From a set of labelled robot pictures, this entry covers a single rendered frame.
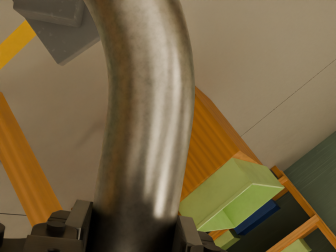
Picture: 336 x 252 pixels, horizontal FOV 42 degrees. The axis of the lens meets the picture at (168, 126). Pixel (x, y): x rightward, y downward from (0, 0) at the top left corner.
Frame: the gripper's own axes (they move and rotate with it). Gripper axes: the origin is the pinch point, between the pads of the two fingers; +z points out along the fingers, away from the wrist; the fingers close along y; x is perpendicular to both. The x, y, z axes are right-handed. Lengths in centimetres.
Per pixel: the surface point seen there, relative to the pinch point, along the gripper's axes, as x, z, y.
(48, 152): -32, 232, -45
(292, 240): -126, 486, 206
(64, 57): 6.6, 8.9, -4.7
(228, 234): -142, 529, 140
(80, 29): 8.2, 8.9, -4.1
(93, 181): -54, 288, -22
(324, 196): -75, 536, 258
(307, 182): -63, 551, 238
